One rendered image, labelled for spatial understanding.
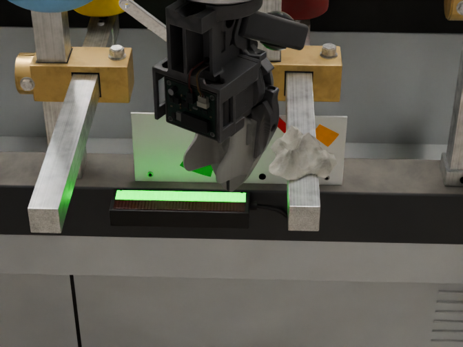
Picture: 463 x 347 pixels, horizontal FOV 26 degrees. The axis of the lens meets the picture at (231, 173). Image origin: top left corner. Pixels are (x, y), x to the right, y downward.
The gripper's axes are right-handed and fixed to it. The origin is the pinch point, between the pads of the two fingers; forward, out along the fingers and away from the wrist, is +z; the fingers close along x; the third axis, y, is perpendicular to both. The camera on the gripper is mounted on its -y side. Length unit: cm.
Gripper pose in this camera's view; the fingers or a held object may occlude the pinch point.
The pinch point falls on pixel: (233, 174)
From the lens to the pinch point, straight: 95.6
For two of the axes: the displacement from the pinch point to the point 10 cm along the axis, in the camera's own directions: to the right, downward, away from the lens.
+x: 8.2, 3.2, -4.7
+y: -5.7, 4.7, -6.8
